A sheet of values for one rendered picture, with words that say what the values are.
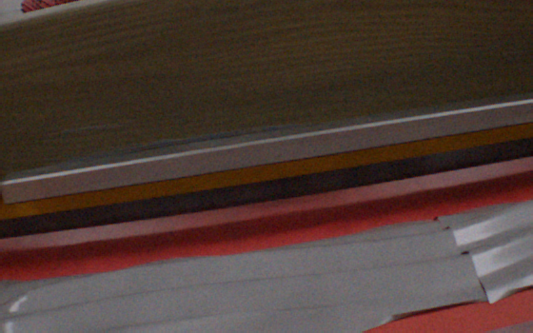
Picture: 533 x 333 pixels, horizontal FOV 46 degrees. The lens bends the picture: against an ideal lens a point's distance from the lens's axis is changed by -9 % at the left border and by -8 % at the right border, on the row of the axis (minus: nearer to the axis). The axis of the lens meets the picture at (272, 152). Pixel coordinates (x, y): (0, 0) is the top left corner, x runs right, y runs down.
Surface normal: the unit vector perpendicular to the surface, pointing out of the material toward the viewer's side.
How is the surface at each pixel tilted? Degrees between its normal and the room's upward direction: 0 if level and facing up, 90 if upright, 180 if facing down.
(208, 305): 29
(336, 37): 90
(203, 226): 0
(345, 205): 0
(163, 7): 90
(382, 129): 90
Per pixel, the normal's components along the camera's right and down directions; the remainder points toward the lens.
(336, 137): 0.06, 0.29
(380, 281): -0.16, -0.63
